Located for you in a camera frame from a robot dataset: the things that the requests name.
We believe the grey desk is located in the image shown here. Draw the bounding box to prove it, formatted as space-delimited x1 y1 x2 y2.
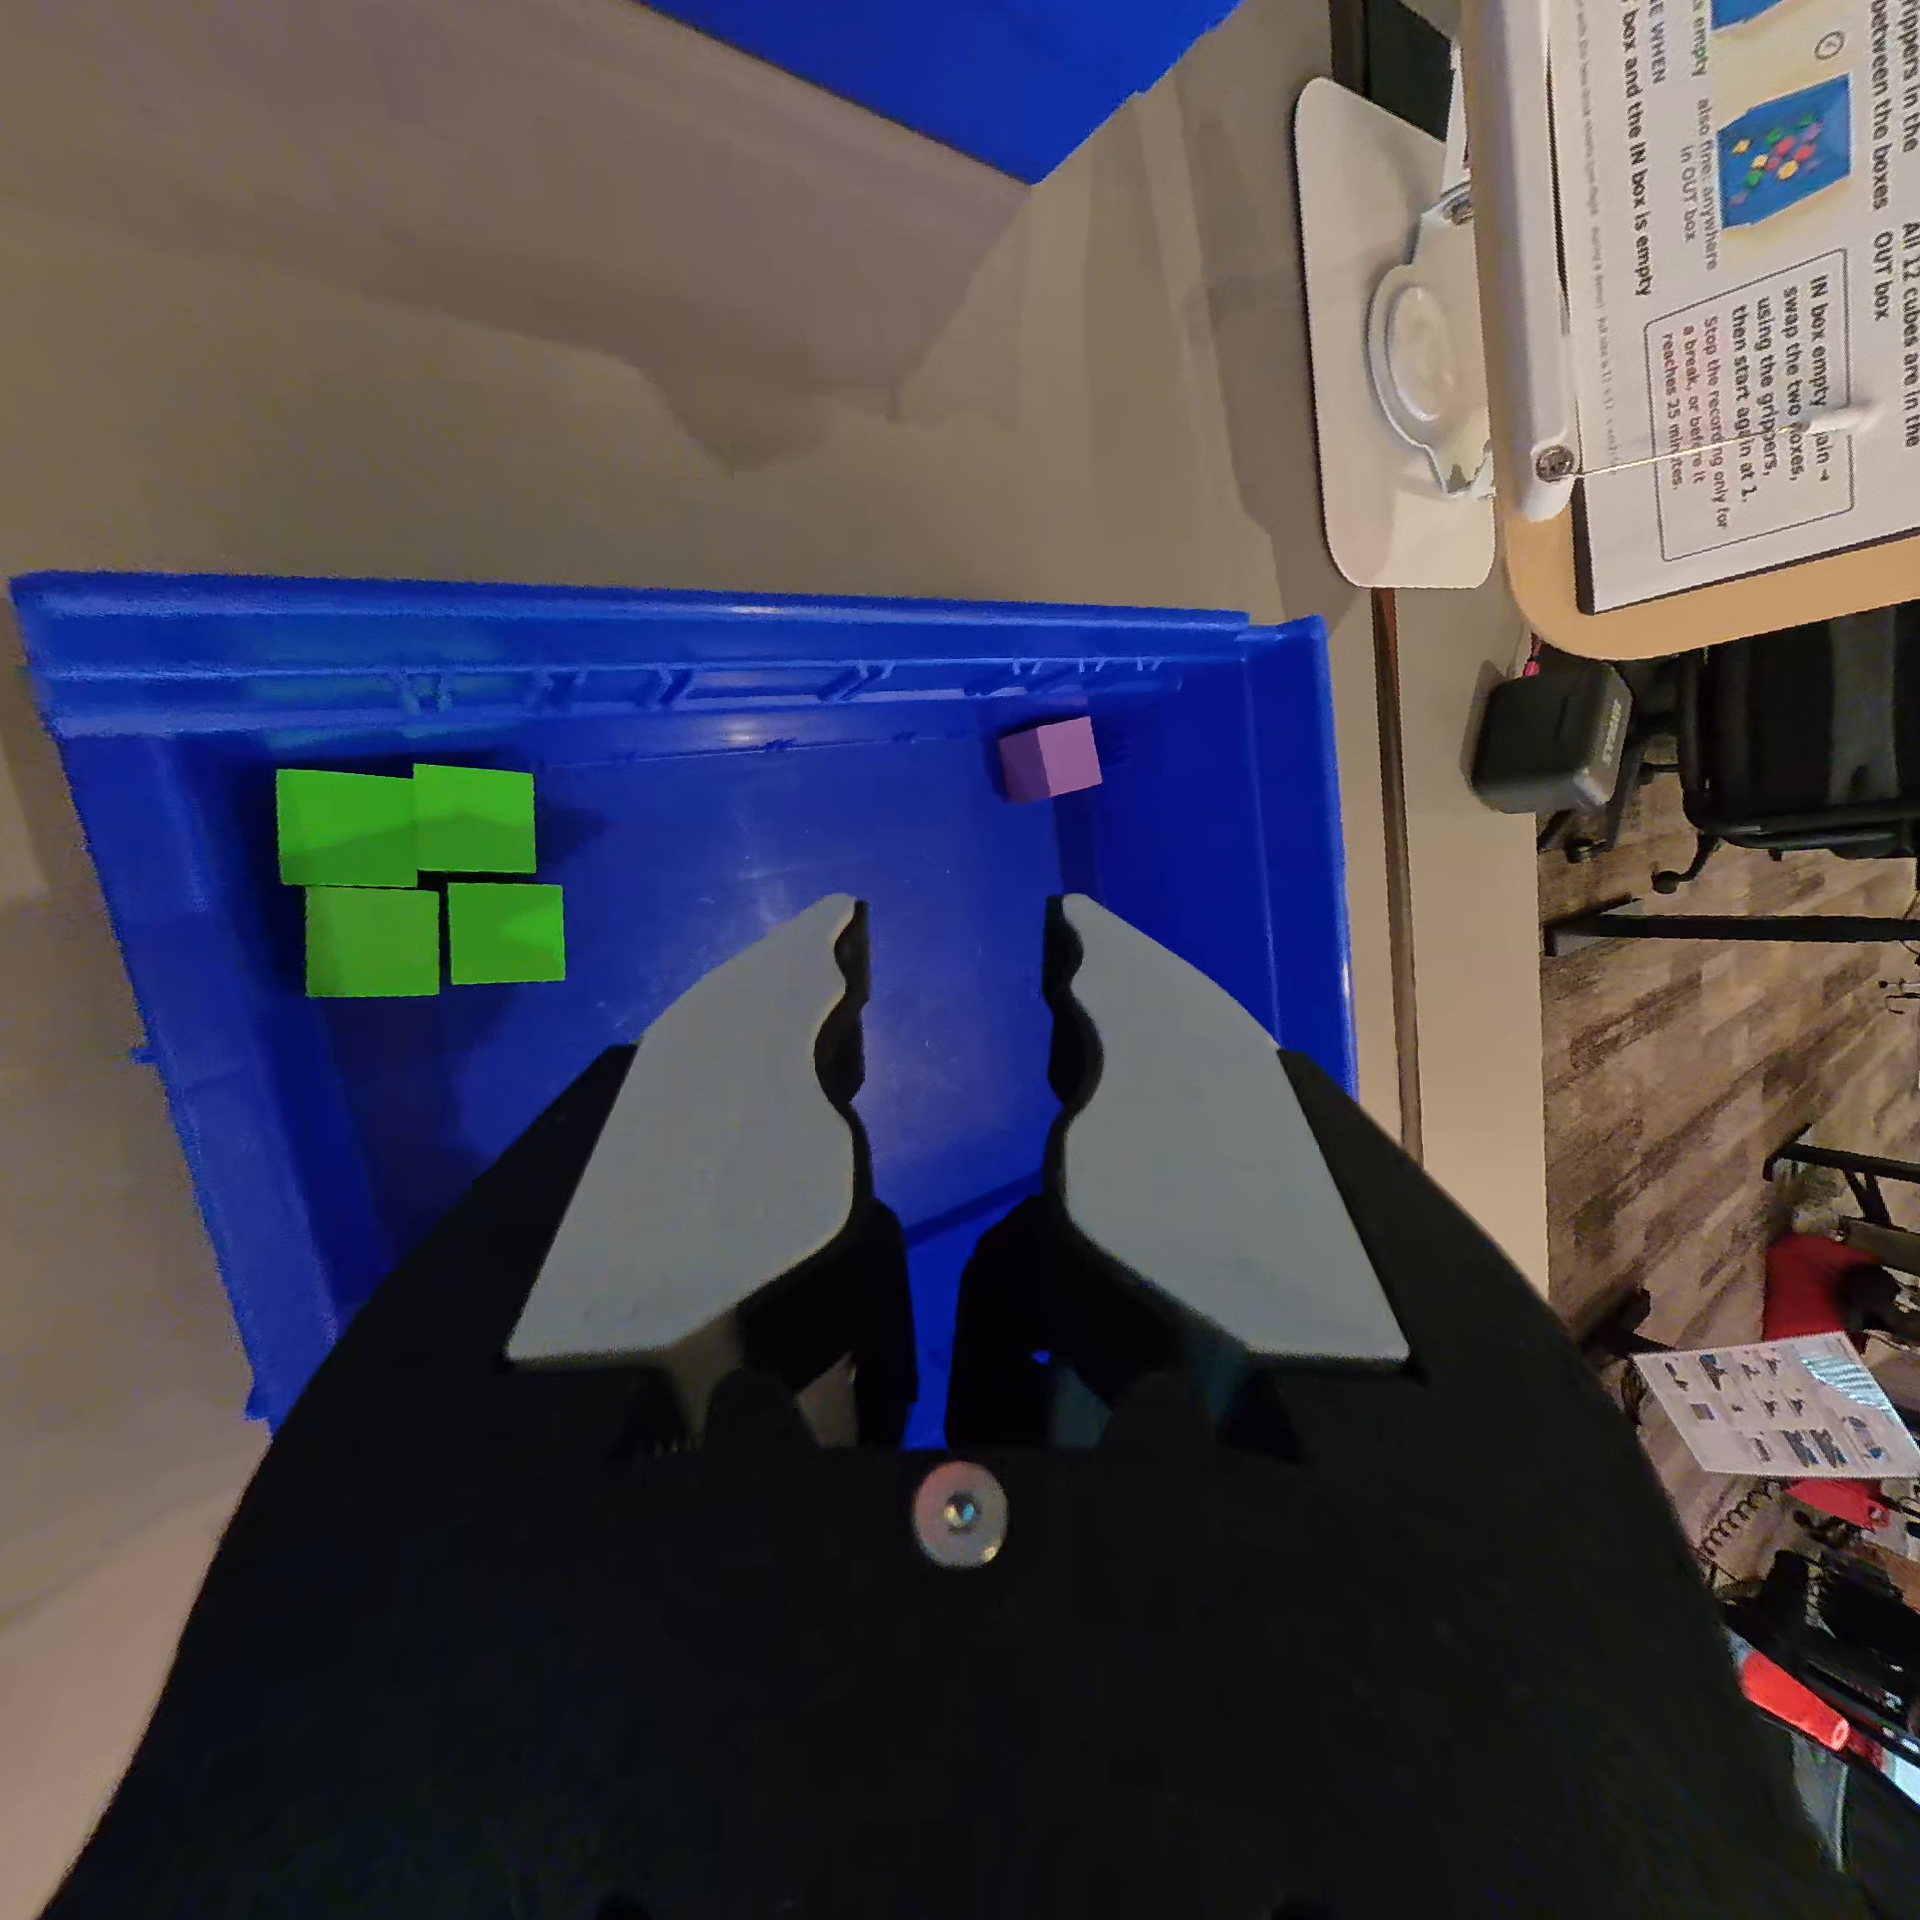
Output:
0 0 1554 1920

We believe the printed instruction sheet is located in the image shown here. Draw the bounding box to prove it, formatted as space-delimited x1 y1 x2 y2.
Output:
1546 0 1920 616

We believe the white stand base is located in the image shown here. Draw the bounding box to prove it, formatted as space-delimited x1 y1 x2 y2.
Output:
1294 76 1502 590

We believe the blue plastic bin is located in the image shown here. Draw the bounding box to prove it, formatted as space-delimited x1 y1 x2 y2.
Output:
644 0 1249 184
8 569 1361 1425

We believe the red fabric item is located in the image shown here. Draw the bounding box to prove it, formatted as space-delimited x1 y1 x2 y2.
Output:
1762 1229 1920 1519

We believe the wooden board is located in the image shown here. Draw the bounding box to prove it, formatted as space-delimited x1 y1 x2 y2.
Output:
1499 0 1920 664

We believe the purple cube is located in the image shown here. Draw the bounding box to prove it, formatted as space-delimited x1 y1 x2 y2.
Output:
998 716 1104 804

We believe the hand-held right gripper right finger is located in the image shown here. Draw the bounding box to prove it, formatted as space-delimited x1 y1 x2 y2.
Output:
950 895 1414 1448

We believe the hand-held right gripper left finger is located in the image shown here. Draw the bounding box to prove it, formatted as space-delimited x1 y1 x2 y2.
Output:
508 895 914 1448

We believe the black office chair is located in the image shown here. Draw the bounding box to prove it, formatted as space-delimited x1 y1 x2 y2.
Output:
1671 607 1920 863

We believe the green cube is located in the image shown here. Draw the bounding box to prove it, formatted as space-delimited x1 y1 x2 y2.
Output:
276 768 423 889
449 881 567 988
412 761 538 874
304 885 444 999

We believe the printed leaflet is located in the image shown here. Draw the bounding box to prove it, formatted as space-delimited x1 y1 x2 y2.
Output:
1634 1328 1920 1479

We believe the red-handled tool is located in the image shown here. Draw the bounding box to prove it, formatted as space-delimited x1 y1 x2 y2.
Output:
1737 1640 1856 1752

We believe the black power adapter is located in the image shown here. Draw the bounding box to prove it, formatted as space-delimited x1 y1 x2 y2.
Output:
1471 660 1638 816

